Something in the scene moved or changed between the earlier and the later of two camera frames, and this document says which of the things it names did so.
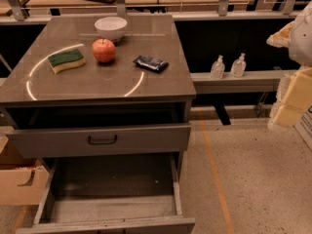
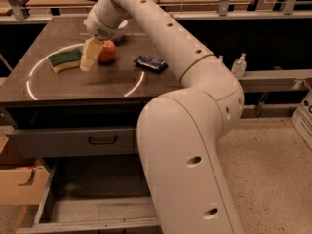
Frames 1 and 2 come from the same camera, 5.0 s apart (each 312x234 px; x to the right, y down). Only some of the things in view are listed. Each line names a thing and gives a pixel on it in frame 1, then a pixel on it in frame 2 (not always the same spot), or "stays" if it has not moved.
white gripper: [302, 39] -> [103, 30]
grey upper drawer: [82, 130] stays
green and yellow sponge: [66, 59] stays
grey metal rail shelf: [250, 82] stays
